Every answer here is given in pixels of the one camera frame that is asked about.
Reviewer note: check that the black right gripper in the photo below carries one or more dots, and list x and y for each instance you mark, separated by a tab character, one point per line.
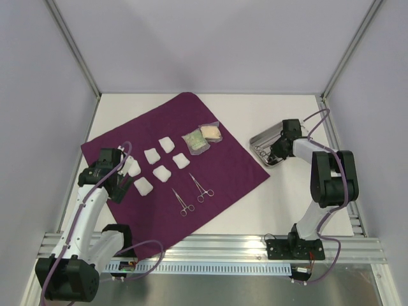
277	149

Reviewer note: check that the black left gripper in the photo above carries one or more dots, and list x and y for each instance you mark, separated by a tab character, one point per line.
116	193

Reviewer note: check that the white gauze pad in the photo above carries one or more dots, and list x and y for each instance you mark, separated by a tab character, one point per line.
162	173
152	156
134	168
143	186
181	161
167	144

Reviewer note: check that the steel forceps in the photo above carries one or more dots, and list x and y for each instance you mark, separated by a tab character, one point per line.
203	192
265	153
185	207

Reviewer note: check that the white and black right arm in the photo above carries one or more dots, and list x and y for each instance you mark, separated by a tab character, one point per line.
333	185

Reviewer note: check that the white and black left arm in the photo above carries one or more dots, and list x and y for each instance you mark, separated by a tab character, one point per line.
72	271

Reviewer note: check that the stainless steel instrument tray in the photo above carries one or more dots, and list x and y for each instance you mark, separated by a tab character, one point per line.
267	138

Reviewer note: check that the purple cloth drape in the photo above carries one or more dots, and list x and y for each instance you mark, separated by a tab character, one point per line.
226	168

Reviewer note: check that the green gauze in clear pouch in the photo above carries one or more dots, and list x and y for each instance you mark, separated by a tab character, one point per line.
196	143

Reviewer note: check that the beige bandage in clear pouch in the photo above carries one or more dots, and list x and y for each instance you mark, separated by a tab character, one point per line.
211	132

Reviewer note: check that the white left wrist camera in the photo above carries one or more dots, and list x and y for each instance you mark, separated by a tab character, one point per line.
123	170

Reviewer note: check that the white slotted cable duct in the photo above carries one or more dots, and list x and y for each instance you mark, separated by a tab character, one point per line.
200	268

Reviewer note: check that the aluminium mounting rail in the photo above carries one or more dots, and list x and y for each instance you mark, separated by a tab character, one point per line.
252	249

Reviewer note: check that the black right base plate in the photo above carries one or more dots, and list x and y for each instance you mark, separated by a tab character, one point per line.
295	249

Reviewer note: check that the aluminium frame post right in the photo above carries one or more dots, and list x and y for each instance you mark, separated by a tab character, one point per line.
354	43

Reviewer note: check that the aluminium frame post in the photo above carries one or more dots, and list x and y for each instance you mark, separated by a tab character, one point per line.
354	43
73	47

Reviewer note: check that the aluminium frame post left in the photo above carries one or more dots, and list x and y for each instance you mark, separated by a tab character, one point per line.
73	47

